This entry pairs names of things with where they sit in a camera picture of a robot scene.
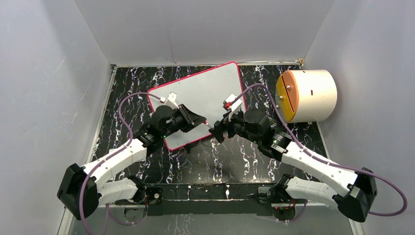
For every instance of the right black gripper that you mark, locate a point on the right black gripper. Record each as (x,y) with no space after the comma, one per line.
(218,130)

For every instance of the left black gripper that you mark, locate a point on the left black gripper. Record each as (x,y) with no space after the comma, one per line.
(195,120)

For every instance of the pink-framed whiteboard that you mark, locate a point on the pink-framed whiteboard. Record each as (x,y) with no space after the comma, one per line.
(202,93)

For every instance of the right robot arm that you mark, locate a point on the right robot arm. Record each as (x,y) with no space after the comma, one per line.
(352,192)

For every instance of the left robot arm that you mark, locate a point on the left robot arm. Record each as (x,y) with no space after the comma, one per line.
(84,188)

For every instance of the whiteboard metal stand leg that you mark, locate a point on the whiteboard metal stand leg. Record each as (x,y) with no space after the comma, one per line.
(188,149)

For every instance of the white cylindrical drum device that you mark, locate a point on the white cylindrical drum device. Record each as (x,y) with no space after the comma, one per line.
(305,95)

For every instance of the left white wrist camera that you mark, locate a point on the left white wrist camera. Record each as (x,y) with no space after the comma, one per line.
(170,101)

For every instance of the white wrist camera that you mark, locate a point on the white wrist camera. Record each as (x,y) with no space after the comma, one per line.
(232,104)
(170,101)

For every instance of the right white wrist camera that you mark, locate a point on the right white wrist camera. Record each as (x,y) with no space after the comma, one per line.
(232,104)

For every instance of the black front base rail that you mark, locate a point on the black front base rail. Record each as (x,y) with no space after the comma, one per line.
(223,198)

